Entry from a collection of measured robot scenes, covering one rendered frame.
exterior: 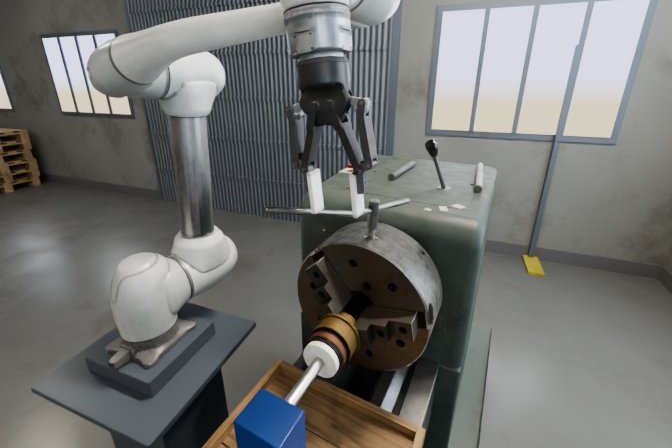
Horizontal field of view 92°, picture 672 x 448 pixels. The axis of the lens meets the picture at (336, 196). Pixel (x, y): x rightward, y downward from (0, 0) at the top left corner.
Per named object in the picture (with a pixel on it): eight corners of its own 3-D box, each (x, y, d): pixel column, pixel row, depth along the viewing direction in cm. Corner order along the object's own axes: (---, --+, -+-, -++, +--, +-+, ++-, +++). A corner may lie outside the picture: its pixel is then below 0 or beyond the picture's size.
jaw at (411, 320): (373, 293, 70) (427, 300, 64) (376, 313, 72) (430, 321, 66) (351, 325, 61) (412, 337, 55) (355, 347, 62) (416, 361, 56)
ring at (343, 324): (325, 298, 66) (300, 327, 59) (367, 313, 62) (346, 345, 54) (326, 334, 69) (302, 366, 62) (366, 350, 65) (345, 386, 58)
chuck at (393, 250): (314, 315, 90) (318, 212, 78) (427, 364, 77) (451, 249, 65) (295, 336, 82) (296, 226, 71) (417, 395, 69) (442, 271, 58)
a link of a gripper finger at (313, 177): (309, 172, 50) (305, 172, 51) (315, 214, 52) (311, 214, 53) (319, 168, 53) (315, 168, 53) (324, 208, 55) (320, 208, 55)
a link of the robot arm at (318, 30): (329, -2, 38) (334, 52, 39) (360, 11, 45) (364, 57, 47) (268, 15, 42) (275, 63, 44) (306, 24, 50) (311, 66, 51)
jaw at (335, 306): (346, 293, 74) (316, 251, 75) (361, 286, 71) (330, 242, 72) (322, 324, 65) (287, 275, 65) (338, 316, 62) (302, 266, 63)
